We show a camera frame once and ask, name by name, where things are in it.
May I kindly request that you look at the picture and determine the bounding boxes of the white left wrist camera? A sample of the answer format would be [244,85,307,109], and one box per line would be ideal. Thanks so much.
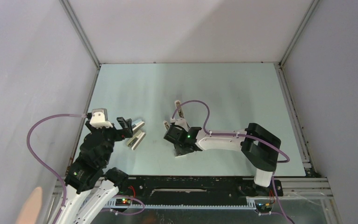
[89,108,113,129]

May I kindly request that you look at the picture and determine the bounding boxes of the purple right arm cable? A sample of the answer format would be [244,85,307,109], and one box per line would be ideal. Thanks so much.
[171,99,296,224]

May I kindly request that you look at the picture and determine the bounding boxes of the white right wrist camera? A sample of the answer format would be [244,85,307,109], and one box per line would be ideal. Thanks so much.
[174,118,189,131]

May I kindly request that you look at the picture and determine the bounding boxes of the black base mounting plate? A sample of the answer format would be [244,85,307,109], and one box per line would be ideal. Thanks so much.
[120,178,279,207]

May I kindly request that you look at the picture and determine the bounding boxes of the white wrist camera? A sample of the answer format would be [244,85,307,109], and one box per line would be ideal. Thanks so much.
[174,118,189,131]
[89,108,113,129]

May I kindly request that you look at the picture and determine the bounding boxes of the white slotted cable duct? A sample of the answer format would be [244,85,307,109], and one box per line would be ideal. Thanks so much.
[102,198,257,210]

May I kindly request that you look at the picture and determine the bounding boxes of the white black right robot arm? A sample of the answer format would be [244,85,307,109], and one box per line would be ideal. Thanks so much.
[164,123,281,195]

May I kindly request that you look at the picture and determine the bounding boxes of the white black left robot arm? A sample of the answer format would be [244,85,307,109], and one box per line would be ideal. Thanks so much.
[48,114,133,224]

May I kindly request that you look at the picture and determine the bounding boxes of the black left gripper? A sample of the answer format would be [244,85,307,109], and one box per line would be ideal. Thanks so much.
[86,116,133,165]

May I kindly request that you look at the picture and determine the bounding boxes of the white small stapler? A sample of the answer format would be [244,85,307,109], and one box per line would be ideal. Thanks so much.
[163,120,171,130]

